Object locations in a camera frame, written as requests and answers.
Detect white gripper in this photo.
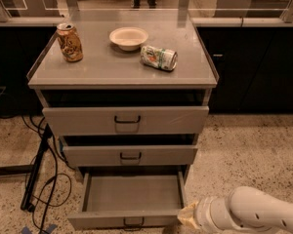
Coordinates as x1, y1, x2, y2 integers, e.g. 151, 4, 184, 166
177, 196, 231, 233

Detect grey bottom drawer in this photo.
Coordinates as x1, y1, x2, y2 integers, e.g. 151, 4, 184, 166
68, 166, 187, 230

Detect grey drawer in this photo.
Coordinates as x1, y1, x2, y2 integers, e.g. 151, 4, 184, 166
63, 134, 197, 167
68, 166, 187, 230
40, 90, 209, 136

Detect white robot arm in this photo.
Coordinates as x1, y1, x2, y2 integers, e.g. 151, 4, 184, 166
178, 186, 293, 234

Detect grey middle drawer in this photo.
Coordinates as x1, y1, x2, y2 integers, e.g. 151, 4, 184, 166
63, 134, 197, 167

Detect grey drawer cabinet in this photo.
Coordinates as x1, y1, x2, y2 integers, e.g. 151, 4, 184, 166
28, 10, 218, 173

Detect grey top drawer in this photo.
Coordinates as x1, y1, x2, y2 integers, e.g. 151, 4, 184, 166
40, 90, 209, 136

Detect lying white green can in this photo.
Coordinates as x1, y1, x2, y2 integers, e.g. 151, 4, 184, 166
141, 45, 178, 72

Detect black stand leg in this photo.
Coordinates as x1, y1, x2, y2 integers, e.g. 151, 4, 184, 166
21, 125, 52, 212

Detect blue floor tape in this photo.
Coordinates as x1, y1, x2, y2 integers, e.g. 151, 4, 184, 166
21, 223, 59, 234

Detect white paper bowl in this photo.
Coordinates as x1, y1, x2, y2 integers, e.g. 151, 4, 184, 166
109, 27, 148, 52

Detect upright orange soda can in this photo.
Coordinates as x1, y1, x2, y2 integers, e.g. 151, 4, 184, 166
57, 22, 83, 62

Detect black floor cable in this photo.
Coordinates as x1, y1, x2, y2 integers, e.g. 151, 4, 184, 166
21, 114, 72, 234

